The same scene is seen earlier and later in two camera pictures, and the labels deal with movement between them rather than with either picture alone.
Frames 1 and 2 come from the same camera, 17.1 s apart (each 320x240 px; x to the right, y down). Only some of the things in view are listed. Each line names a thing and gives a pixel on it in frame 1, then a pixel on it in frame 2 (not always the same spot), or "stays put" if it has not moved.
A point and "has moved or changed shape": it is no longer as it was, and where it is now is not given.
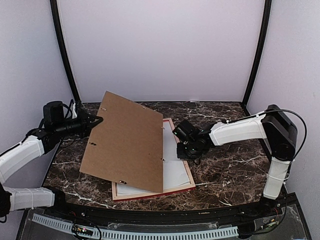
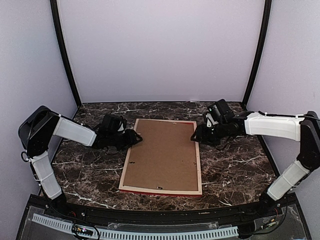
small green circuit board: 82,229 stays put
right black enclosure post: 260,52 stays put
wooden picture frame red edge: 176,176 has moved or changed shape
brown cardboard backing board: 127,146 → 165,158
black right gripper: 181,154 → 201,136
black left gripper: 87,126 → 131,139
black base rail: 273,206 stays put
